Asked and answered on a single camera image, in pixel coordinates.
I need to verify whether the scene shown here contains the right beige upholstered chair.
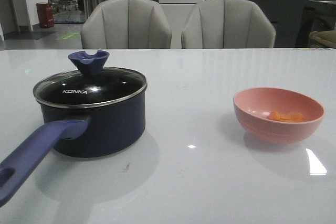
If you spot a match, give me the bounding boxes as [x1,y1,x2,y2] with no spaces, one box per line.
[181,0,276,49]

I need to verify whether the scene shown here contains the glass lid with blue knob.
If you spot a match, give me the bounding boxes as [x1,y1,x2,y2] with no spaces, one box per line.
[33,50,147,109]

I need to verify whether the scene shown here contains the orange ham slices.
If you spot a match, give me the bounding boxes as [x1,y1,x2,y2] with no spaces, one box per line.
[267,111,306,123]

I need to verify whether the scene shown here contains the pink plastic bowl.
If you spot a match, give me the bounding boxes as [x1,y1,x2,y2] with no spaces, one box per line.
[233,87,325,144]

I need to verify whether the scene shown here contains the dark blue saucepan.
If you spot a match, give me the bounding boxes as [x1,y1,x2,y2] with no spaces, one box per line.
[1,89,146,205]

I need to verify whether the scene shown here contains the dark floor mat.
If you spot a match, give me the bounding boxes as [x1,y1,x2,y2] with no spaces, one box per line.
[4,31,55,40]

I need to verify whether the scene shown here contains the left beige upholstered chair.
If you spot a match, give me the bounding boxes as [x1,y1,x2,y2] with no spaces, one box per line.
[80,0,172,49]

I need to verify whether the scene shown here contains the red trash bin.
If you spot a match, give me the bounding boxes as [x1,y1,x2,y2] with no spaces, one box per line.
[36,3,54,28]

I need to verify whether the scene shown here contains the beige upholstered chair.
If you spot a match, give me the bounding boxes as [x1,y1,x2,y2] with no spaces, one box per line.
[80,0,172,49]
[181,0,276,49]

